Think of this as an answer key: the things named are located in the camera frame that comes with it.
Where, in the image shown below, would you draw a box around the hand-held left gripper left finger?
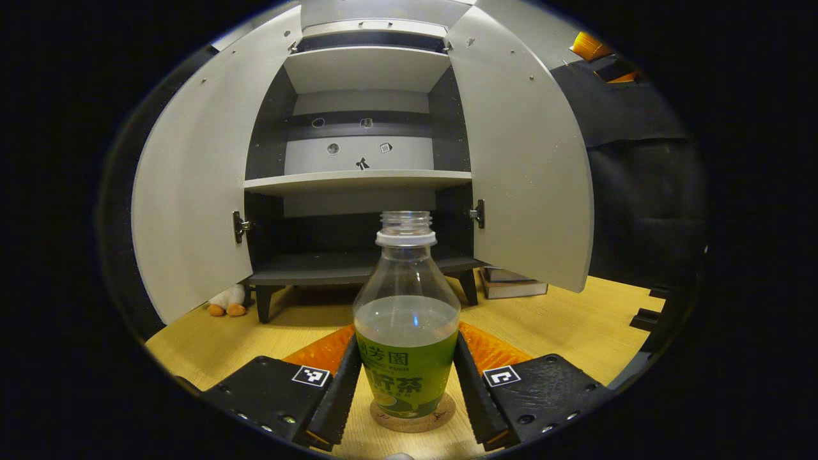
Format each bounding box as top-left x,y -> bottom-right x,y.
201,325 -> 363,452

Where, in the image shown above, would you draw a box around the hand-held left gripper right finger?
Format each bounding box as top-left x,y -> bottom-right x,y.
452,321 -> 615,452

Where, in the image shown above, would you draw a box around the round cork coaster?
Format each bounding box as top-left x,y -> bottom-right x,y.
369,393 -> 456,434

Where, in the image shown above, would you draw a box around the green label plastic bottle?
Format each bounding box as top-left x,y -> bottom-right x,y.
353,211 -> 461,419

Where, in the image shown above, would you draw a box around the grey cabinet door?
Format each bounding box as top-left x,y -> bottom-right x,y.
445,5 -> 595,293
131,5 -> 302,325

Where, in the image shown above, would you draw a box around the grey cabinet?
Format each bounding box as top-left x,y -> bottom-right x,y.
240,0 -> 486,323

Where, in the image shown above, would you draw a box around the grey cabinet drawer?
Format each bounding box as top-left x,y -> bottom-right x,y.
300,19 -> 448,40

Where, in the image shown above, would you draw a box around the white cover book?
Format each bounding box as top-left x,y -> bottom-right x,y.
481,267 -> 537,284

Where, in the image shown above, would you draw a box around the white plush toy orange feet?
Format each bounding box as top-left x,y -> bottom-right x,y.
208,284 -> 248,317

